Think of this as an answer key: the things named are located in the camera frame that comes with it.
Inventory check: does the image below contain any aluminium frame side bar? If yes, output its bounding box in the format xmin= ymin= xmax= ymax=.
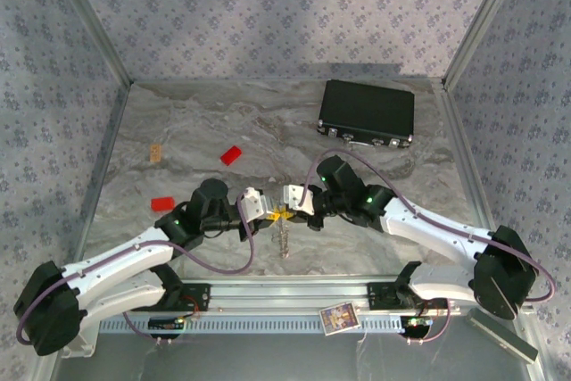
xmin=70 ymin=81 xmax=133 ymax=266
xmin=434 ymin=79 xmax=501 ymax=244

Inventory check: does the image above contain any grey slotted cable duct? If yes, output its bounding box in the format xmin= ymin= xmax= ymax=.
xmin=97 ymin=316 xmax=402 ymax=335

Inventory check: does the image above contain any aluminium frame post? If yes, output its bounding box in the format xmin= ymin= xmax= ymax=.
xmin=441 ymin=0 xmax=530 ymax=90
xmin=46 ymin=0 xmax=135 ymax=86

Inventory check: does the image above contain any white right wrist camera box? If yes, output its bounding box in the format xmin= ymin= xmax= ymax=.
xmin=284 ymin=184 xmax=318 ymax=215

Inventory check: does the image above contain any black hard carrying case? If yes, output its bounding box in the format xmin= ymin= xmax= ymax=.
xmin=316 ymin=79 xmax=416 ymax=150

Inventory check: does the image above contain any grey metal bar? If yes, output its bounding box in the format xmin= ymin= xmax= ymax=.
xmin=463 ymin=309 xmax=539 ymax=362

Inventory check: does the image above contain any metal keyring bunch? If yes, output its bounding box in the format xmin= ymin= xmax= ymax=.
xmin=272 ymin=215 xmax=292 ymax=260

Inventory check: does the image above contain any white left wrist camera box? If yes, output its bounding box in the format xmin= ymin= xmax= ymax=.
xmin=238 ymin=187 xmax=272 ymax=224

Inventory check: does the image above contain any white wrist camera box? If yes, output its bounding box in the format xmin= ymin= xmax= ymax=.
xmin=284 ymin=184 xmax=318 ymax=215
xmin=238 ymin=187 xmax=272 ymax=224

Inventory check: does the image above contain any aluminium mounting rail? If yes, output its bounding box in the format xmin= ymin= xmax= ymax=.
xmin=182 ymin=280 xmax=460 ymax=316

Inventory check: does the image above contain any small picture card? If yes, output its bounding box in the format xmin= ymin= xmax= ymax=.
xmin=319 ymin=302 xmax=361 ymax=336

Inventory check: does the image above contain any small black controller board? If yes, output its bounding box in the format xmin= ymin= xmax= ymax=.
xmin=149 ymin=316 xmax=186 ymax=333
xmin=401 ymin=316 xmax=434 ymax=333

